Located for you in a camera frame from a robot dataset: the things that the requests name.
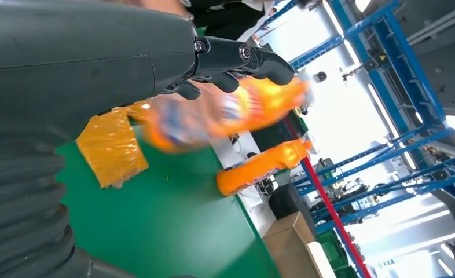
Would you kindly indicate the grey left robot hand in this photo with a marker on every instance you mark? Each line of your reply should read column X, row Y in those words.
column 78, row 57

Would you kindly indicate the orange detergent bottle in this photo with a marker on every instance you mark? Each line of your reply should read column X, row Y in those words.
column 250, row 172
column 250, row 111

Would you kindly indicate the yellow taped cardboard sheet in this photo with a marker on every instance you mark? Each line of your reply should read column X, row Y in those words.
column 108, row 153

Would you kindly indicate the green table mat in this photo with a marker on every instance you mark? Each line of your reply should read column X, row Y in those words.
column 154, row 230

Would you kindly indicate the blue shelf rack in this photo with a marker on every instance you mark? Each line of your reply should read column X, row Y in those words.
column 315, row 50

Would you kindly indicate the white desk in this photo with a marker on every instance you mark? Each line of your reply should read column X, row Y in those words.
column 258, row 218

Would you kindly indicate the black round device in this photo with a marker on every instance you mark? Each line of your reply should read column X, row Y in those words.
column 320, row 76

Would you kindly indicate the black carry case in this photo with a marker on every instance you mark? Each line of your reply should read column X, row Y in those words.
column 289, row 203

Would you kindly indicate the brown cardboard box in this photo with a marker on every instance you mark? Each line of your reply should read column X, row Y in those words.
column 289, row 245

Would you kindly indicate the red pole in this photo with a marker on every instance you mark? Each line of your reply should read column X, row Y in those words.
column 326, row 203

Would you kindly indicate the green plastic crate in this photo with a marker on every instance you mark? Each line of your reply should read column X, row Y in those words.
column 331, row 249

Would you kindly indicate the white foam sheet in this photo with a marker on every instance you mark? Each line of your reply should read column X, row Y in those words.
column 321, row 264

